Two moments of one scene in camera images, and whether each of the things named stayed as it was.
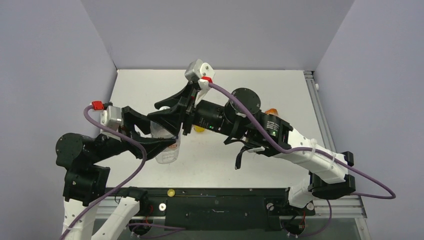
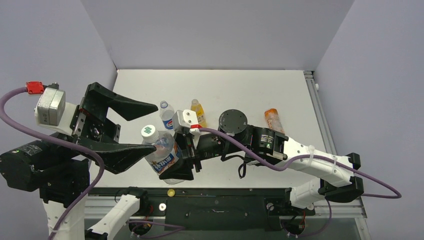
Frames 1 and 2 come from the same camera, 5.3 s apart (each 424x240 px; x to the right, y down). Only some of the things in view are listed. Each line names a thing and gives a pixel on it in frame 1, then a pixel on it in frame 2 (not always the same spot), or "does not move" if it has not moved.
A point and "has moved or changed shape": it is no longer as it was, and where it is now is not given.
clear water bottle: x=171 y=154 has moved or changed shape
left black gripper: x=130 y=117 → x=89 y=127
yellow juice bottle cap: x=171 y=192 does not move
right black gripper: x=189 y=110 → x=191 y=151
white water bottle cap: x=164 y=107 has moved or changed shape
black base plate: x=213 y=208 does not move
